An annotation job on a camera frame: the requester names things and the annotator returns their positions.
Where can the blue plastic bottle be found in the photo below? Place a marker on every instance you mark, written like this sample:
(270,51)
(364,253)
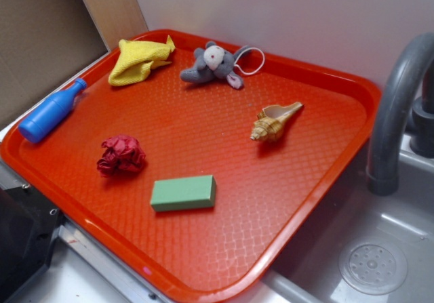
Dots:
(43,119)

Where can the green rectangular block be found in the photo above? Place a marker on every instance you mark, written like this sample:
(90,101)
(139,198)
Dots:
(183,193)

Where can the yellow folded cloth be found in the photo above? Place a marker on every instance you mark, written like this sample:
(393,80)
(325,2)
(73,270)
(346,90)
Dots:
(137,59)

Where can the red plastic tray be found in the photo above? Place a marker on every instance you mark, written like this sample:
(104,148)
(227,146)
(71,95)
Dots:
(264,190)

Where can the grey toy faucet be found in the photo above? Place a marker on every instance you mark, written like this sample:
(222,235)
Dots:
(411,78)

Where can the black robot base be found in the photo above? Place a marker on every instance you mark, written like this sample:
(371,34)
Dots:
(30,225)

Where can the crumpled red paper ball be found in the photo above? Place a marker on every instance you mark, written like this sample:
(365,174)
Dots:
(121,153)

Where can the grey plush mouse toy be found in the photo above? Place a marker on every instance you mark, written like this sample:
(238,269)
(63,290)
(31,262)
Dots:
(215,62)

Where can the tan spiral sea shell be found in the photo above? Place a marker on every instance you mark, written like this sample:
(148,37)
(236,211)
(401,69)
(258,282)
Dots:
(271,121)

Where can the grey plastic sink basin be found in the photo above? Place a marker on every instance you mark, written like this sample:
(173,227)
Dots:
(361,247)

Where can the brown cardboard panel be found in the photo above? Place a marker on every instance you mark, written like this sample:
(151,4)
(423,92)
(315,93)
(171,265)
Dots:
(43,44)

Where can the dark grey faucet knob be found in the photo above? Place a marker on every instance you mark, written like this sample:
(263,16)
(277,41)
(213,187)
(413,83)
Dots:
(421,142)

